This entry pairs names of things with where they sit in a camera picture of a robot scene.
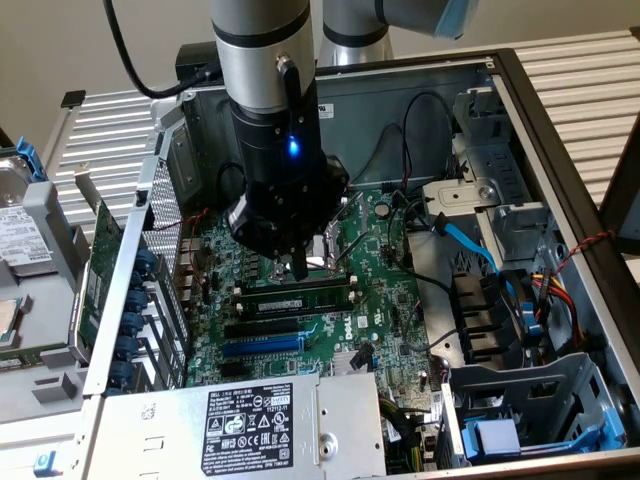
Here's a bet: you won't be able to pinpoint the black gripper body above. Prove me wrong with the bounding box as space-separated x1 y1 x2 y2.
229 97 350 260

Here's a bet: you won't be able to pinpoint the RAM slot black latches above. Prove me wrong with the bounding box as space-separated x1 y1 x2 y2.
241 273 354 296

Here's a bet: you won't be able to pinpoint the RAM slot white latches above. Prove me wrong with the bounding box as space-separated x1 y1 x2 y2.
229 291 362 323
233 273 359 301

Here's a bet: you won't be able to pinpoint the metal CPU socket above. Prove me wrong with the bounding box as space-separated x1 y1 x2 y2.
267 222 351 284

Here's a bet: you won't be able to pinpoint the thin metal locking lever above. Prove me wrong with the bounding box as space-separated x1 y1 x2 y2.
333 232 371 266

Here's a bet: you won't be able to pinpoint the long black expansion slot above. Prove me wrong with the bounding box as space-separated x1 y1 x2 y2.
223 316 302 340

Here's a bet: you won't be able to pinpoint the blue expansion slot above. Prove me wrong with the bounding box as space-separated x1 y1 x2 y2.
222 334 305 358

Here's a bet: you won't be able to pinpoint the green Dell motherboard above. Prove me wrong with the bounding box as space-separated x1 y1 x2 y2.
183 187 447 401

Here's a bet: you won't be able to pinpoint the silver finned heat sink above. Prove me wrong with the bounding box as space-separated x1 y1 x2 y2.
329 349 357 377

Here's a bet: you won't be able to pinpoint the black box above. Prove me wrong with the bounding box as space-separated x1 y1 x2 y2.
174 42 225 85

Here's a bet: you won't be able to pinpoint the open grey PC case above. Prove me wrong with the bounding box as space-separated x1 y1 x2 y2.
82 47 640 480

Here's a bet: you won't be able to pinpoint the black plastic fan shroud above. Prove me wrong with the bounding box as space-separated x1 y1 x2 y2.
449 269 532 370

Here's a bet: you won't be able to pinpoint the green graphics card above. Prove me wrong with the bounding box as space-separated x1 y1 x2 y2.
69 167 127 367

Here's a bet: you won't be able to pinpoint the silver power supply unit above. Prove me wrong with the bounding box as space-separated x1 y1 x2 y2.
92 372 389 480

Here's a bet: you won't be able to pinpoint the grey metal drive cage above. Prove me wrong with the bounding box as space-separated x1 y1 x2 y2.
420 87 566 274

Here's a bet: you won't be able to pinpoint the blue plastic disk carrier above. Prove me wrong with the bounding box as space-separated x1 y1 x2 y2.
14 137 50 185

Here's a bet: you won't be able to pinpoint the silver hard disk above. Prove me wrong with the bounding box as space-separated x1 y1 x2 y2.
0 155 57 279

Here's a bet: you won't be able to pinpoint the disk bay with blue rails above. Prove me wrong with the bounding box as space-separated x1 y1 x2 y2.
439 352 630 469

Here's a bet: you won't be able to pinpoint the silver CPU chip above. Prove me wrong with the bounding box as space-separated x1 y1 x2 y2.
0 297 27 347

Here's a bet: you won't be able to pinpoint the small blue plastic latch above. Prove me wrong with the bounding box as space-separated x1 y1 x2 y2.
32 449 64 479

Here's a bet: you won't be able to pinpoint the dark brown panel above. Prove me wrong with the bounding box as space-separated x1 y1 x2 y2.
597 109 640 257

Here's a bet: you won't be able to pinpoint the thick black looped wire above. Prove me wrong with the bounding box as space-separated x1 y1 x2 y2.
216 163 247 202

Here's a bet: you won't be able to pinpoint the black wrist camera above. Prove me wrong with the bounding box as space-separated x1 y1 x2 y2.
223 192 274 249

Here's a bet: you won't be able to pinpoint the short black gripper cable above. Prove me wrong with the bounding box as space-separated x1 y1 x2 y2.
275 55 307 132

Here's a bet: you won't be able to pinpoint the black wire plug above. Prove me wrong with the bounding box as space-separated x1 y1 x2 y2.
351 343 377 372

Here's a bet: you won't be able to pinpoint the red black twisted wire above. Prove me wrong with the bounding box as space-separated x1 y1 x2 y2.
551 228 619 275
151 208 211 234

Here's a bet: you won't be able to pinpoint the thin black wire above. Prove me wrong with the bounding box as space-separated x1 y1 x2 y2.
346 122 415 194

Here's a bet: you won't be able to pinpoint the black curved wire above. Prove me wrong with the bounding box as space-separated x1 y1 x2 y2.
402 304 460 353
386 188 456 297

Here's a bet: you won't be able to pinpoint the black arched wire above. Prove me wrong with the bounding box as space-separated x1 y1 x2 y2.
399 91 457 189

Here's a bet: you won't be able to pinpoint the yellow black wire bundle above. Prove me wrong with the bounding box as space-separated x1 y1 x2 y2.
378 394 441 476

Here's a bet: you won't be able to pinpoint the blue flat SATA wire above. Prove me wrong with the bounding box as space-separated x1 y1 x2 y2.
429 212 544 340

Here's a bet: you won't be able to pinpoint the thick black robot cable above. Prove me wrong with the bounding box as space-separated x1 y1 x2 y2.
102 0 225 100

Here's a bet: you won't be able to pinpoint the red yellow power wires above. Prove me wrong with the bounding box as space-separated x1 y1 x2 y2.
529 269 590 354

